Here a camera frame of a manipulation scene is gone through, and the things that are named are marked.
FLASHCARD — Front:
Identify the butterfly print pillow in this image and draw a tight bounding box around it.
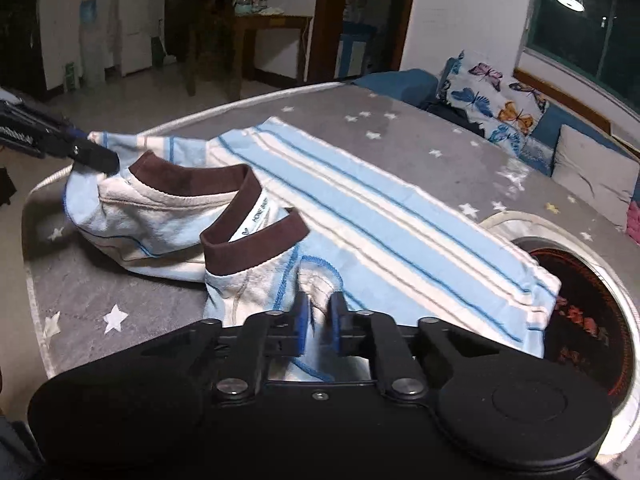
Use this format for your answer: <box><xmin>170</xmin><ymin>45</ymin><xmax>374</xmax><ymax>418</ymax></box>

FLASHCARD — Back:
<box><xmin>438</xmin><ymin>51</ymin><xmax>549</xmax><ymax>156</ymax></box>

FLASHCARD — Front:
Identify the grey star tablecloth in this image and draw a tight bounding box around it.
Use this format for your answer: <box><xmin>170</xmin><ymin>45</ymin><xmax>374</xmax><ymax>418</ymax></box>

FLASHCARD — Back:
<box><xmin>22</xmin><ymin>81</ymin><xmax>640</xmax><ymax>461</ymax></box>

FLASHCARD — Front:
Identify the brown door frame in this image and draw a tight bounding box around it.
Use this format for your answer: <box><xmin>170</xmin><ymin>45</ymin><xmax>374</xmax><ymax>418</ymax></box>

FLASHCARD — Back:
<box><xmin>306</xmin><ymin>0</ymin><xmax>413</xmax><ymax>84</ymax></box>

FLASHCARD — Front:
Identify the blue sofa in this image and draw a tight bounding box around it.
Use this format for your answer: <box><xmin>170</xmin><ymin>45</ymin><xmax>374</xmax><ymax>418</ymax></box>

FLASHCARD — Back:
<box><xmin>354</xmin><ymin>63</ymin><xmax>623</xmax><ymax>176</ymax></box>

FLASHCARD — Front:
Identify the pink cloth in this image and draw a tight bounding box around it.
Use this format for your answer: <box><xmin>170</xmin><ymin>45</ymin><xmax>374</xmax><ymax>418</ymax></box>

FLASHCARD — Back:
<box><xmin>626</xmin><ymin>200</ymin><xmax>640</xmax><ymax>244</ymax></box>

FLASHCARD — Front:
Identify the beige cushion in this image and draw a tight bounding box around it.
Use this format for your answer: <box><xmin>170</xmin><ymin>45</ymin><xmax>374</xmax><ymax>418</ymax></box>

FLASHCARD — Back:
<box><xmin>551</xmin><ymin>125</ymin><xmax>639</xmax><ymax>231</ymax></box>

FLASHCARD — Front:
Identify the blue striped shirt brown collar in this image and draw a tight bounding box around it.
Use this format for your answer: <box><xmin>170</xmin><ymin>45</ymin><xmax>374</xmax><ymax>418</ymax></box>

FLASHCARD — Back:
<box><xmin>64</xmin><ymin>117</ymin><xmax>560</xmax><ymax>382</ymax></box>

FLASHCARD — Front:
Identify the dark window green frame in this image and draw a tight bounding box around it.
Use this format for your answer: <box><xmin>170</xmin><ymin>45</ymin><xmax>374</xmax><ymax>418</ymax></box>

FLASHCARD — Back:
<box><xmin>526</xmin><ymin>0</ymin><xmax>639</xmax><ymax>112</ymax></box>

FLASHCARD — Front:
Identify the wooden table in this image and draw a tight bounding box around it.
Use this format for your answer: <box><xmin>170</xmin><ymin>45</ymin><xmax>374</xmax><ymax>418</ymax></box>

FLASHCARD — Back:
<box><xmin>184</xmin><ymin>12</ymin><xmax>314</xmax><ymax>102</ymax></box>

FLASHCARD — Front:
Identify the dark navy cloth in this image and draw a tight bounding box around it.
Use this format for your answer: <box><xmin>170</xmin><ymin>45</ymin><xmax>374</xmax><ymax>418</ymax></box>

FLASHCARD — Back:
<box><xmin>423</xmin><ymin>101</ymin><xmax>485</xmax><ymax>138</ymax></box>

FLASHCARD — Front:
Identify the round table heater opening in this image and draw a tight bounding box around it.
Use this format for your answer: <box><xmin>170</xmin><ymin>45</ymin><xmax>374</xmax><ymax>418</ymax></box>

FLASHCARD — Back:
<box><xmin>479</xmin><ymin>211</ymin><xmax>640</xmax><ymax>424</ymax></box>

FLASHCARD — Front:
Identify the white refrigerator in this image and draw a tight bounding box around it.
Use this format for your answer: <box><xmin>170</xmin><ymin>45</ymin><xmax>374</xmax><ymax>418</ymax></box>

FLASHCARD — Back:
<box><xmin>117</xmin><ymin>0</ymin><xmax>152</xmax><ymax>76</ymax></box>

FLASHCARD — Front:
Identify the dark wooden shelf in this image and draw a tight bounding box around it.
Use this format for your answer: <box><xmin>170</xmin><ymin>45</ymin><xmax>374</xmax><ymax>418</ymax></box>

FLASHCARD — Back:
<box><xmin>164</xmin><ymin>0</ymin><xmax>260</xmax><ymax>61</ymax></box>

